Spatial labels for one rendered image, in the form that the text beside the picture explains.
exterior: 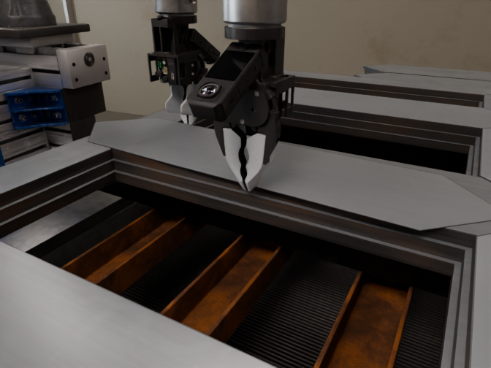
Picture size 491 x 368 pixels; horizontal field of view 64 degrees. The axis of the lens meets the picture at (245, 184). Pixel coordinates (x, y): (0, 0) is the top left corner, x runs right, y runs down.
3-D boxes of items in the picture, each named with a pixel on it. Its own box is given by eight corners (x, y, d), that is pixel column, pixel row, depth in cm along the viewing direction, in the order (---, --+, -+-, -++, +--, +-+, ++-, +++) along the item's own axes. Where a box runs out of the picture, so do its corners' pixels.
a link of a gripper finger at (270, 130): (279, 163, 51) (282, 96, 47) (275, 167, 50) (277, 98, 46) (248, 157, 53) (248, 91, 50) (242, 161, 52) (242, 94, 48)
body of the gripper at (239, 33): (294, 118, 55) (300, 25, 49) (267, 136, 48) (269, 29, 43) (246, 111, 58) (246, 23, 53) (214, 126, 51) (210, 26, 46)
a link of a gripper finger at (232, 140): (263, 177, 59) (264, 117, 55) (243, 193, 54) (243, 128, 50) (245, 173, 60) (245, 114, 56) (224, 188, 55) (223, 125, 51)
